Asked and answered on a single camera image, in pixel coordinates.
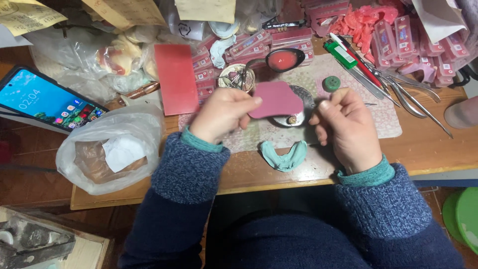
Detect metal dental pliers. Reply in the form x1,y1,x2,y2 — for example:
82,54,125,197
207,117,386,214
373,69,442,119

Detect green lighter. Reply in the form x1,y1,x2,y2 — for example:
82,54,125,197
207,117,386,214
324,40,358,70

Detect person's right hand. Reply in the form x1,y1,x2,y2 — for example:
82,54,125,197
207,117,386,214
308,87,383,176

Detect red wax sheet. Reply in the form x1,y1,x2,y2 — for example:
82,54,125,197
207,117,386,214
154,44,200,116

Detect spoon with red wax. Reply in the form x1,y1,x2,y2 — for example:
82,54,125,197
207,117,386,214
242,48,305,88

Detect pink dental cast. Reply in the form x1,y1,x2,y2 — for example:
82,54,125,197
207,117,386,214
397,62,437,83

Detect pile of pink wax scraps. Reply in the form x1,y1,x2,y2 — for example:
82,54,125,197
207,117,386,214
329,4,399,57

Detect green burner cap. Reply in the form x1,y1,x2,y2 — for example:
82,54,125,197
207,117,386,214
322,76,341,93

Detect patterned table mat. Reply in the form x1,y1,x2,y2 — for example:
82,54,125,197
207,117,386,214
178,53,403,154

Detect grey plaster-stained tool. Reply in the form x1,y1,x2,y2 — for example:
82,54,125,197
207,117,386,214
0,215,76,269

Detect smartphone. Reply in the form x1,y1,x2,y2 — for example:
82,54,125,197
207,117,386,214
0,65,110,134

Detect copper torch nozzle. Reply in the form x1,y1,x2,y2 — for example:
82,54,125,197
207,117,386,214
118,82,161,107

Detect red and white pen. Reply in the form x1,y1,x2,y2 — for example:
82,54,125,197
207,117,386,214
329,32,383,88

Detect person's dark blue sweater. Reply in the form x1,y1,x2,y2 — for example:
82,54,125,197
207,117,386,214
205,211,359,269

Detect round tin with tools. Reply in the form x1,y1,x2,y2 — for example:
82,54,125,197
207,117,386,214
217,64,256,93

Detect brown paper envelope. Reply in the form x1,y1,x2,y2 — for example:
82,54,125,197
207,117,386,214
81,0,167,31

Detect white paper sheet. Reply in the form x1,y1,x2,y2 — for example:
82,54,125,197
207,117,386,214
411,0,467,44

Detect metal alcohol burner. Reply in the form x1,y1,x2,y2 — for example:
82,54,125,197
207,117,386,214
273,85,317,128

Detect person's left hand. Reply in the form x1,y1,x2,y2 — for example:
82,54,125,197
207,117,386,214
189,88,263,145

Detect green plaster dental cast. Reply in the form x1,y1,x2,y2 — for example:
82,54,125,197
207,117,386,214
260,140,308,173

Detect green plastic stool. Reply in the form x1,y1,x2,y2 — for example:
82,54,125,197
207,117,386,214
442,187,478,256

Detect clear bags of dental casts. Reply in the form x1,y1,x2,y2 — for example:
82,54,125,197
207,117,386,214
23,22,165,105

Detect cream paper sheet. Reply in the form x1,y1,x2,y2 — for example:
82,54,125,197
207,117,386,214
174,0,237,24

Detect black tube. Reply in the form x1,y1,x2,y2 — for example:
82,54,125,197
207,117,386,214
262,20,307,30

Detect pink wax sheet piece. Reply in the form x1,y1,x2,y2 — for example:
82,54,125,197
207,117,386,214
248,81,304,120

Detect pile of pink tooth boxes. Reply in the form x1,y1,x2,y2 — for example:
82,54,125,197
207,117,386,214
190,27,315,106

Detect metal dental knife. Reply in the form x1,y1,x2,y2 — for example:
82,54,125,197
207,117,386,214
336,58,385,100

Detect heap of pink tooth boxes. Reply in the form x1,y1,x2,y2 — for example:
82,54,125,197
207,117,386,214
370,15,472,88

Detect yellow paper note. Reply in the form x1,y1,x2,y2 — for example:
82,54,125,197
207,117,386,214
0,0,68,37

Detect white plastic bag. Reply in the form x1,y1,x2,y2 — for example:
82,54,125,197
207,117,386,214
56,103,165,196

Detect metal wax carver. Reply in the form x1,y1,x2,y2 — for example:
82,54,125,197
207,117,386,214
388,78,454,139

